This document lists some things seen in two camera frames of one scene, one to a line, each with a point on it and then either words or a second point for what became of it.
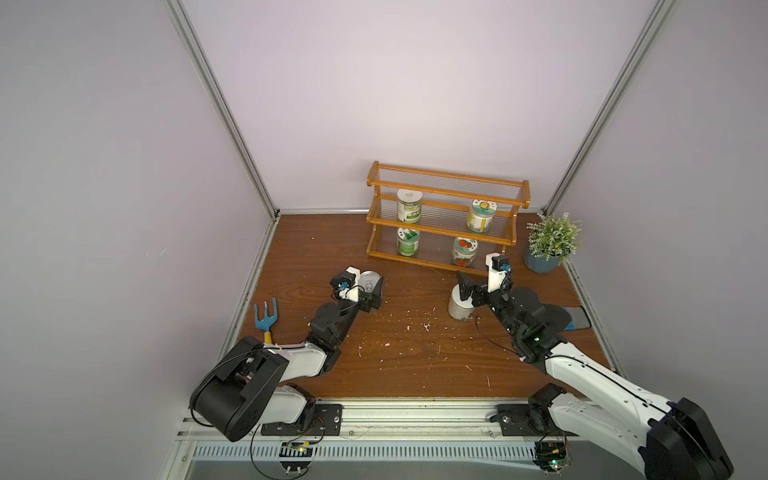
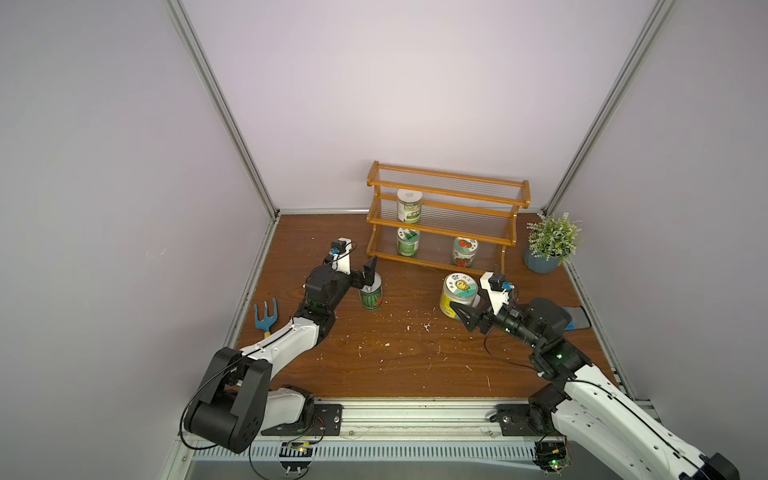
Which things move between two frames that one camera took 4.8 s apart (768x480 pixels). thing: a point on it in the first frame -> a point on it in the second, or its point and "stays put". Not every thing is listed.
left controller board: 295,457 stays put
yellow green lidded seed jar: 481,215 -> 460,288
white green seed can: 409,205 stays put
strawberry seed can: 464,251 stays put
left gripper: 372,298 -> 365,277
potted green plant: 551,241 stays put
